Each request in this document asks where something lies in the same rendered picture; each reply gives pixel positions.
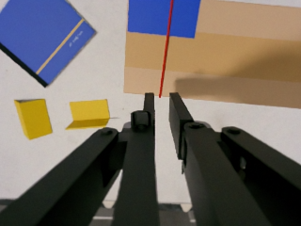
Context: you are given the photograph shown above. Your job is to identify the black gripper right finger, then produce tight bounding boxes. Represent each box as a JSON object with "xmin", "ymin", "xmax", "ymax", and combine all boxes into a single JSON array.
[{"xmin": 168, "ymin": 92, "xmax": 301, "ymax": 226}]

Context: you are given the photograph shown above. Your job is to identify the blue notebook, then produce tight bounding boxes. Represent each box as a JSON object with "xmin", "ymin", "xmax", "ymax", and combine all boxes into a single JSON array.
[{"xmin": 0, "ymin": 0, "xmax": 97, "ymax": 89}]

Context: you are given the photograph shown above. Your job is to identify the tan cardboard carton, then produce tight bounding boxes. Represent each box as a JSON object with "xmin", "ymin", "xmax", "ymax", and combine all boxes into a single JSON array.
[{"xmin": 123, "ymin": 0, "xmax": 301, "ymax": 109}]

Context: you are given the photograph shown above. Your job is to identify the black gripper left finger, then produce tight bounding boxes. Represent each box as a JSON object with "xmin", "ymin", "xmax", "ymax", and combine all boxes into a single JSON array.
[{"xmin": 0, "ymin": 92, "xmax": 160, "ymax": 226}]

